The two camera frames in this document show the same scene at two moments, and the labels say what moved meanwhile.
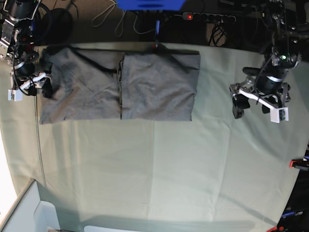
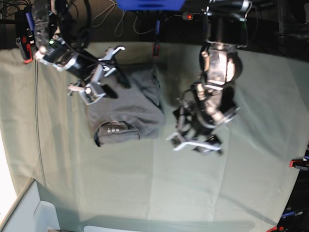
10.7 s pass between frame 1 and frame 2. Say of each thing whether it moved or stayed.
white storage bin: stayed
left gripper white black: moved
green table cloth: stayed
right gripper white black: moved
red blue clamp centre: stayed
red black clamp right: stayed
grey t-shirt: moved
